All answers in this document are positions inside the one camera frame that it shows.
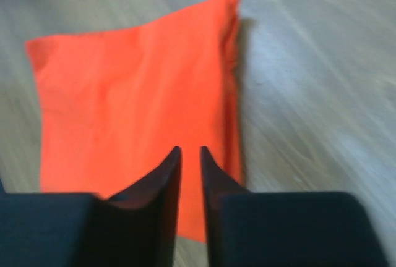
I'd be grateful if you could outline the orange t shirt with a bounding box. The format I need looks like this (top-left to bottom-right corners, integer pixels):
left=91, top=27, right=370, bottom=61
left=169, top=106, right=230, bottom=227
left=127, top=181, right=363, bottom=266
left=25, top=0, right=243, bottom=242

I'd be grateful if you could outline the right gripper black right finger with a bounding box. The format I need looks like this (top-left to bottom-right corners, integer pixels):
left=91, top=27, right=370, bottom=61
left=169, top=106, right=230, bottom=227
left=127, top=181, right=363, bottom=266
left=200, top=147, right=387, bottom=266

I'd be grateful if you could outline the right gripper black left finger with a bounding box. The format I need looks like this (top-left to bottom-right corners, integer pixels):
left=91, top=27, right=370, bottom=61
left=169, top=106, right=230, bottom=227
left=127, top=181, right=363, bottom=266
left=1, top=147, right=181, bottom=266

